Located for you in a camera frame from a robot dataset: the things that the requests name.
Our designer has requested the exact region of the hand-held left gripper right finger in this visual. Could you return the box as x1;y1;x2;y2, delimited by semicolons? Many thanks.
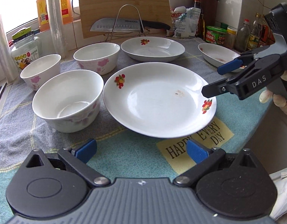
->
173;139;258;188

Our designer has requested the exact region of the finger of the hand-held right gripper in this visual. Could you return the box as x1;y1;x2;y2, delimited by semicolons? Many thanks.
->
202;59;263;98
217;46;278;74

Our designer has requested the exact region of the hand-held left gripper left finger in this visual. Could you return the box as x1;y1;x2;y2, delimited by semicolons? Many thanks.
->
25;139;111;187

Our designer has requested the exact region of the white flower print plate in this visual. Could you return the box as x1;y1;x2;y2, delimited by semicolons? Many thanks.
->
121;37;185;63
198;43;245;73

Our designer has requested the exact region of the white bowl pink flower print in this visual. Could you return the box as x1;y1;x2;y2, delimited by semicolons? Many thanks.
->
20;54;62;91
32;71;104;133
73;43;121;76

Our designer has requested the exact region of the white plate with stained centre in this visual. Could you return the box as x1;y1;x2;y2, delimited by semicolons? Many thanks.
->
103;63;217;139

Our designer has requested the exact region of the person's right hand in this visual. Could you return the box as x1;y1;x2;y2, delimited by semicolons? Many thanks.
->
259;71;287;117

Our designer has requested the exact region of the yellow lid spice jar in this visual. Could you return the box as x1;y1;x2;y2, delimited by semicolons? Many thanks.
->
225;27;237;49

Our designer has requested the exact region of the clear bottle with red cap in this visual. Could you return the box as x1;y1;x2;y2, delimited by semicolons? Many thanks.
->
235;19;251;52

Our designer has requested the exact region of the green lid sauce jar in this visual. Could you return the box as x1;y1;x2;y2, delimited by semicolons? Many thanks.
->
205;26;228;45

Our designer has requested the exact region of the yellow label oil bottle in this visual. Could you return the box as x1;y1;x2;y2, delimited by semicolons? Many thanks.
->
247;13;263;50

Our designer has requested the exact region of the grey and teal checked mat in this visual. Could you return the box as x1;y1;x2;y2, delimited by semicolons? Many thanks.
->
0;37;278;192

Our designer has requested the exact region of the red label bottle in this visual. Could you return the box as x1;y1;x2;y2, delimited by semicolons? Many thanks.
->
260;16;275;47

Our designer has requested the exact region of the white and blue clipped bag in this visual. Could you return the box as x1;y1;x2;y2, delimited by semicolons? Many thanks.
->
175;7;202;38

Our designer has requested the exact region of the dark red knife block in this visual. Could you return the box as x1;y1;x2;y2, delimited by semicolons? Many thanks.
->
200;0;219;27

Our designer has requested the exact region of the dark sauce bottle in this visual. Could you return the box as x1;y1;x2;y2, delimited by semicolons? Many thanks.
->
193;0;204;38

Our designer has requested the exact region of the white and red seasoning bag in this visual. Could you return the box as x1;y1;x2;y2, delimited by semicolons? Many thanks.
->
170;7;193;32

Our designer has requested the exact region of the person's white clothing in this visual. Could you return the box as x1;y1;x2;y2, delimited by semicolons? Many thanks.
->
269;170;287;220

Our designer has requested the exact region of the glass jar with green lid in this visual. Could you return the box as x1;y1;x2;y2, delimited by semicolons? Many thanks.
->
10;27;42;69

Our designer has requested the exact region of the bamboo cutting board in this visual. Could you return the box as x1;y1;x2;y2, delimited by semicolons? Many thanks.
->
78;0;173;39

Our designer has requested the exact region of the tall plastic wrap roll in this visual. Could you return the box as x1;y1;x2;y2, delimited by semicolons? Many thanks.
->
46;0;67;59

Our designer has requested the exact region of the short plastic wrap roll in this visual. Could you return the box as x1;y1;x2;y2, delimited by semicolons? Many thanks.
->
0;15;21;83

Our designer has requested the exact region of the orange cooking wine jug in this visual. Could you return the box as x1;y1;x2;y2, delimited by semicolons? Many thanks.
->
36;0;80;32

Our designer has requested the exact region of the window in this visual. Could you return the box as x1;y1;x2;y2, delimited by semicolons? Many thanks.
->
0;0;45;36

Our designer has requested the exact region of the kitchen knife with black handle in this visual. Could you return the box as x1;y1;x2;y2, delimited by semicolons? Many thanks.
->
90;17;171;32

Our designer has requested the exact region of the metal wire rack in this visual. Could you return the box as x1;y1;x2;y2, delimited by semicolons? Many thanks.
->
104;5;153;43

